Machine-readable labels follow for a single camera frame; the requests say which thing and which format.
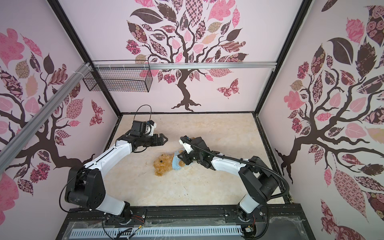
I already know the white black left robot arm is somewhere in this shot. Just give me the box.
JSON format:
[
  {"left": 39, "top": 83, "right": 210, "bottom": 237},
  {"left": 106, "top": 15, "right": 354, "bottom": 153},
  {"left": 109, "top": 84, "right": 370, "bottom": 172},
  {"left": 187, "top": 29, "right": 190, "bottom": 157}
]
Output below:
[{"left": 62, "top": 120, "right": 168, "bottom": 222}]

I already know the black corrugated cable conduit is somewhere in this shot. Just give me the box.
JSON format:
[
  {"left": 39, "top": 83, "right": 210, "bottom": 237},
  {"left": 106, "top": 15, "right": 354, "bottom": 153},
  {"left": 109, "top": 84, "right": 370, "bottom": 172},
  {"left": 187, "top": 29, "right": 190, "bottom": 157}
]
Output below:
[{"left": 179, "top": 135, "right": 291, "bottom": 200}]

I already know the thin black camera cable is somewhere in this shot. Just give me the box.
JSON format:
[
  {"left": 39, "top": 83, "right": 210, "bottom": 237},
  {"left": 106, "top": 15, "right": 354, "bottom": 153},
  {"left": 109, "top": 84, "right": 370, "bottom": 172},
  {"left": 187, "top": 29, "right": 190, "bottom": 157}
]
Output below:
[{"left": 131, "top": 104, "right": 153, "bottom": 124}]

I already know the aluminium rail wall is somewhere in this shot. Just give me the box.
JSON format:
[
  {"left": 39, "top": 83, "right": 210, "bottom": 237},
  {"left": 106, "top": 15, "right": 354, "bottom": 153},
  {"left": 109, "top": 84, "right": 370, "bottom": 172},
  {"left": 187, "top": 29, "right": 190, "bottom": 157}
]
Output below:
[
  {"left": 1, "top": 63, "right": 92, "bottom": 173},
  {"left": 94, "top": 62, "right": 277, "bottom": 70}
]

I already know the aluminium rail back wall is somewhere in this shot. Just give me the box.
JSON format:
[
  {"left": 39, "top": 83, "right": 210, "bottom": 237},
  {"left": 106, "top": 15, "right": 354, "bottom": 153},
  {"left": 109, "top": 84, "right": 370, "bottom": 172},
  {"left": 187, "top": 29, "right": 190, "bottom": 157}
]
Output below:
[{"left": 94, "top": 62, "right": 277, "bottom": 70}]

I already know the aluminium rail left wall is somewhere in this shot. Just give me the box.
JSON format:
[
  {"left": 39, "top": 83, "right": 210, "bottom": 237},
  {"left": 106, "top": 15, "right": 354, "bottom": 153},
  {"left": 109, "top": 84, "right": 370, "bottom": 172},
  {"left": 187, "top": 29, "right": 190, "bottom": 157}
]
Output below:
[{"left": 1, "top": 63, "right": 92, "bottom": 173}]

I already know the black corner frame post right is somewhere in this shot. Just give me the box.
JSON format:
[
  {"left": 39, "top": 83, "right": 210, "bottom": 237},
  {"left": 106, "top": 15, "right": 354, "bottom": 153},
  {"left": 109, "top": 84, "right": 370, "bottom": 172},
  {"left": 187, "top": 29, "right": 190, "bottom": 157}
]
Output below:
[{"left": 254, "top": 0, "right": 313, "bottom": 116}]

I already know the black wire mesh basket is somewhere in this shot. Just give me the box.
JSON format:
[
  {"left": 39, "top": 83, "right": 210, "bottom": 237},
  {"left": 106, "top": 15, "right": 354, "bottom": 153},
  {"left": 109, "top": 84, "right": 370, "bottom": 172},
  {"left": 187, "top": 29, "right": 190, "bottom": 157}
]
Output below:
[{"left": 83, "top": 60, "right": 153, "bottom": 93}]

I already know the light blue teddy shirt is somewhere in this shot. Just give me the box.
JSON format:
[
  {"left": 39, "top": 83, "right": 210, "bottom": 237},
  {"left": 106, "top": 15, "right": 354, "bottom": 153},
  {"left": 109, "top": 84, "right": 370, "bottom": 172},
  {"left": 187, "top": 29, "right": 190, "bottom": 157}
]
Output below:
[{"left": 172, "top": 150, "right": 186, "bottom": 171}]

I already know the black corner frame post left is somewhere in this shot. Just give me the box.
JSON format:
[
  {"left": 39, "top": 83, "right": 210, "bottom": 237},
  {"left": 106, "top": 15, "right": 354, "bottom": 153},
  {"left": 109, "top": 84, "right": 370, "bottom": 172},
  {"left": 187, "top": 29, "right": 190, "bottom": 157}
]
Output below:
[{"left": 47, "top": 0, "right": 123, "bottom": 118}]

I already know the brown plush teddy bear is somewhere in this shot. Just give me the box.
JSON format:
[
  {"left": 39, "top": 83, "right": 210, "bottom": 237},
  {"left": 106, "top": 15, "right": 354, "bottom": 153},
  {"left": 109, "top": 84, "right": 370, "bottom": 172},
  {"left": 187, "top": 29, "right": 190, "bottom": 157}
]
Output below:
[{"left": 153, "top": 153, "right": 174, "bottom": 177}]

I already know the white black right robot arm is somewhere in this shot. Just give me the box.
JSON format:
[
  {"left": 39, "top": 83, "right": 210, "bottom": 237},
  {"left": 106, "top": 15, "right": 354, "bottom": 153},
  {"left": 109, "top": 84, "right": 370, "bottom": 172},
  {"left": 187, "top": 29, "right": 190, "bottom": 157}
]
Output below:
[{"left": 178, "top": 136, "right": 279, "bottom": 222}]

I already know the black corner frame post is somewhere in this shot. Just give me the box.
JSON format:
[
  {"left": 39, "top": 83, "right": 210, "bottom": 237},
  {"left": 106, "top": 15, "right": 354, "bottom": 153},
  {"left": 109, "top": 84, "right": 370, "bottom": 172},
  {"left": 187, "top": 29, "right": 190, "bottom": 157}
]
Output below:
[
  {"left": 254, "top": 0, "right": 313, "bottom": 116},
  {"left": 47, "top": 0, "right": 123, "bottom": 118}
]

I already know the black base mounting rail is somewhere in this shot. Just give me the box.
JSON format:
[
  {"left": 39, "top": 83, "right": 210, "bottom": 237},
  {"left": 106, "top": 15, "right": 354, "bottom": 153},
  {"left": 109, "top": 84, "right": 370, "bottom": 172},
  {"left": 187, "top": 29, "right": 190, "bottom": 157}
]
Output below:
[{"left": 56, "top": 204, "right": 315, "bottom": 240}]

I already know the white slotted cable duct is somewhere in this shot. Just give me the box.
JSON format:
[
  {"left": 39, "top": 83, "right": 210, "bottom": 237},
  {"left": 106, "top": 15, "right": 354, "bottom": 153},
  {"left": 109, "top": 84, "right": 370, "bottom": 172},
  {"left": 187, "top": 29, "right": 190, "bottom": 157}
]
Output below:
[{"left": 68, "top": 226, "right": 243, "bottom": 240}]

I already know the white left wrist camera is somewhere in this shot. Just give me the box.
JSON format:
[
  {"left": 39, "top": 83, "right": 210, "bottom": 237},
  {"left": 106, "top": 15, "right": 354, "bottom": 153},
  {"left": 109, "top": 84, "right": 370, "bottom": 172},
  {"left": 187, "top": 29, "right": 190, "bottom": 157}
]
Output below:
[{"left": 144, "top": 120, "right": 157, "bottom": 136}]

